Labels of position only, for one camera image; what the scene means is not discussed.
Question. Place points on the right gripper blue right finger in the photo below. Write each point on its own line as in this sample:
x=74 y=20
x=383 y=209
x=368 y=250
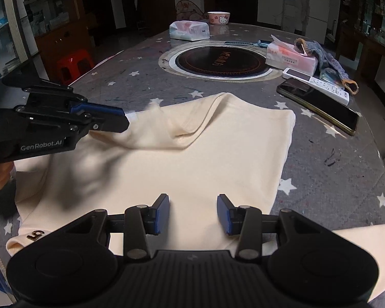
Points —
x=245 y=222

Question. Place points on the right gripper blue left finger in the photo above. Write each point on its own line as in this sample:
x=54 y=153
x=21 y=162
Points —
x=143 y=220

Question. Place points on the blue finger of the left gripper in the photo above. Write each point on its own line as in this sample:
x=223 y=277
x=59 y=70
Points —
x=103 y=117

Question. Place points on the cream sweatshirt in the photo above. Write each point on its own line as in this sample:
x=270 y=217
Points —
x=197 y=150

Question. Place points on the folding fan decoration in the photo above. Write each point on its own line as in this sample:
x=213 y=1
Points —
x=188 y=10

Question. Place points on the red plastic stool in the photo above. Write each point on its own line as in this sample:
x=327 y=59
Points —
x=74 y=65

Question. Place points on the round induction cooktop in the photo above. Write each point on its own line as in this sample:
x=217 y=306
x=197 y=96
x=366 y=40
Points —
x=218 y=61

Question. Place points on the soft tissue pack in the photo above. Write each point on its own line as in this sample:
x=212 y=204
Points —
x=189 y=30

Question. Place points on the black smartphone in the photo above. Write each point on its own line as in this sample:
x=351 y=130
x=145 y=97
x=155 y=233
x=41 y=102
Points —
x=319 y=103

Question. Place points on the pink cartoon bowl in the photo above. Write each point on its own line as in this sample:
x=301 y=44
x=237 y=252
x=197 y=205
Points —
x=218 y=18

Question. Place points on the white power strip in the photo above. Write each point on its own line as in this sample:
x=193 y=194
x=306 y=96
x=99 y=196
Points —
x=333 y=91

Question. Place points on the pink tissue box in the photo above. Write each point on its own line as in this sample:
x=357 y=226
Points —
x=282 y=55

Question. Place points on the blue knitted cloth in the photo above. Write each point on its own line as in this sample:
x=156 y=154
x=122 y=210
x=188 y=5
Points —
x=326 y=62

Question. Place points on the blue comb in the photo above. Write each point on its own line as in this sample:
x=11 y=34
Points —
x=259 y=43

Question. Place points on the water dispenser with bottle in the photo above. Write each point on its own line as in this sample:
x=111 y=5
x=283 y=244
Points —
x=289 y=15

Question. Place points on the white refrigerator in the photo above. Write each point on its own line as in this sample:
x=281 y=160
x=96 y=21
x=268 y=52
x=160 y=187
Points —
x=316 y=19

